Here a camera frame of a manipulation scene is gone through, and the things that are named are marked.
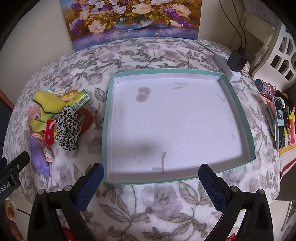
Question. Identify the green tissue pack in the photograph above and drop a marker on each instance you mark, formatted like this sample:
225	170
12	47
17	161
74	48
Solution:
79	100

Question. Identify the red tape roll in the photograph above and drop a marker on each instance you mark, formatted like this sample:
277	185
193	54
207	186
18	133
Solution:
85	119

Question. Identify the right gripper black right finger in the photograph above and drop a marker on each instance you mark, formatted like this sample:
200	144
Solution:
230	200

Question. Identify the white power strip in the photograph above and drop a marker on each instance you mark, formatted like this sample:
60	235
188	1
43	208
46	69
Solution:
221	61

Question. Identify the pink striped cloth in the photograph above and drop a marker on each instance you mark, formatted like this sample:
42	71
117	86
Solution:
33	112

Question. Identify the lime green cloth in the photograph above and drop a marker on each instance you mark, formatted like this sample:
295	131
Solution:
38	122

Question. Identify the teal and white tray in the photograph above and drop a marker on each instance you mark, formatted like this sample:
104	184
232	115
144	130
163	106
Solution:
161	125

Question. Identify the black power adapter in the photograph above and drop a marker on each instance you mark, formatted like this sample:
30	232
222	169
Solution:
236	61

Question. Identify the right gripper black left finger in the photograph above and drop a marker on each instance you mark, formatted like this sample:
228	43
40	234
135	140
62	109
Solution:
44	222

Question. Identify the purple paper card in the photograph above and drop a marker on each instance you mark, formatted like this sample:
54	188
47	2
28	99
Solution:
38	158

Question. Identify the white plastic basket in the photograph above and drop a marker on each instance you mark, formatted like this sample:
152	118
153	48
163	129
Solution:
278	66

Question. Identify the leopard print scrunchie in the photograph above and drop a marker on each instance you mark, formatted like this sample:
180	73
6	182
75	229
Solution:
68	129

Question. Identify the beige tape roll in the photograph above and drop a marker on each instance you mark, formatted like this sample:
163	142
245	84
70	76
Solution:
10	210

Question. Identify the blue face mask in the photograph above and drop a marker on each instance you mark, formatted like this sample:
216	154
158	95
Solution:
51	89

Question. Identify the colourful stationery pile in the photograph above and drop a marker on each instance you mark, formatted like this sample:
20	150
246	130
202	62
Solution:
280	114

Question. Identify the flower bouquet painting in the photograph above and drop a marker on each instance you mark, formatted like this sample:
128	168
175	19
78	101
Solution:
95	22

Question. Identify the pink floral scrunchie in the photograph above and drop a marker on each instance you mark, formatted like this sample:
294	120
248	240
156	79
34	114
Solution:
46	150

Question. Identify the yellow green sponge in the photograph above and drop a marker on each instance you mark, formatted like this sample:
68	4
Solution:
49	102

